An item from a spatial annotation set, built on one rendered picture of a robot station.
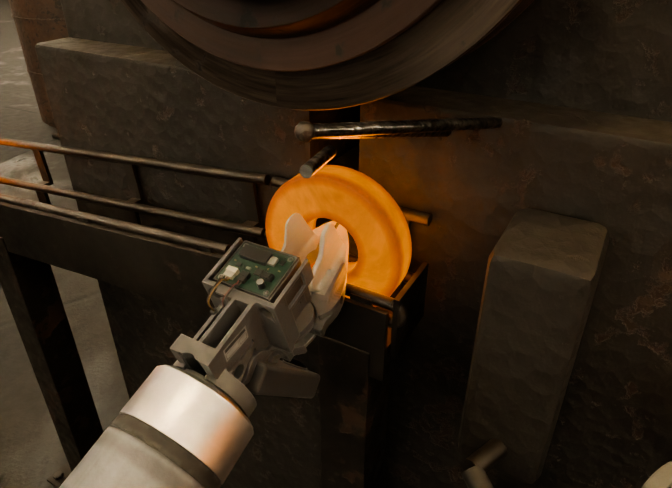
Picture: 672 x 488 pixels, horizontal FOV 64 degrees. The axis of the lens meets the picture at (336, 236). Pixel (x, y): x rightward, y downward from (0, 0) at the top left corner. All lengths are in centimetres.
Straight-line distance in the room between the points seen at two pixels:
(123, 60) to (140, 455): 50
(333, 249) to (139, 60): 37
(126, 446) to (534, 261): 31
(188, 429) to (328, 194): 24
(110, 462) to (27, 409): 117
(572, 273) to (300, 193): 25
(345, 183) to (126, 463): 28
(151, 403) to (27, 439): 109
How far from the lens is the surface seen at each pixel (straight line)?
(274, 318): 42
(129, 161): 79
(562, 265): 43
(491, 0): 39
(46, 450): 145
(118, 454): 40
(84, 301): 186
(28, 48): 345
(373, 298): 51
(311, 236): 53
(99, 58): 79
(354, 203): 50
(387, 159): 55
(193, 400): 40
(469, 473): 53
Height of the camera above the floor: 102
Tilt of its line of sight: 30 degrees down
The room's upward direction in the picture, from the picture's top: straight up
